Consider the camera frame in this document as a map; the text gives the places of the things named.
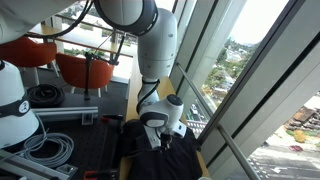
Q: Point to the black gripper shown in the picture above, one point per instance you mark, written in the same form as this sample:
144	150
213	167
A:
166	138

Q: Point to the black fleece jacket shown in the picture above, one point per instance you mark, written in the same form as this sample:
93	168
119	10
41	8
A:
173	163

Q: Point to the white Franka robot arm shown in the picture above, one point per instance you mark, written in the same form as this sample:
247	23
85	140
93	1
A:
156	43

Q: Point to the grey metal handrail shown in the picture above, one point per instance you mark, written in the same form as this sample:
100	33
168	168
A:
206	110

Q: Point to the aluminium extrusion bar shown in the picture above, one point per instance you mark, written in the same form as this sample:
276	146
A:
30	166
63	111

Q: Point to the orange chair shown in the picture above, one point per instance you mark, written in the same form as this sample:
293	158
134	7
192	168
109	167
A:
85	71
28	51

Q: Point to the wooden table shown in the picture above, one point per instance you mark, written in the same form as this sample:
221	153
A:
50	30

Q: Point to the black camera stand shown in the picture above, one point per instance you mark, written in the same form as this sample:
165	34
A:
87	76

